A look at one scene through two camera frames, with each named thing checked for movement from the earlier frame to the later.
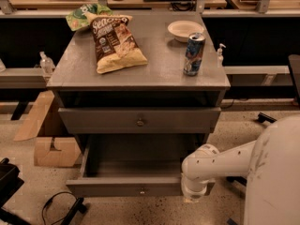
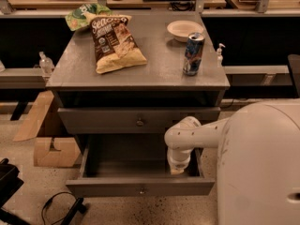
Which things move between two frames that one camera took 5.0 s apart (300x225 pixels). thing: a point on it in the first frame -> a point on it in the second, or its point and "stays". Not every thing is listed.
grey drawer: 135,166 stays
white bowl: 183,29 stays
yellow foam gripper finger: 190,200 -> 174,172
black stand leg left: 78,206 stays
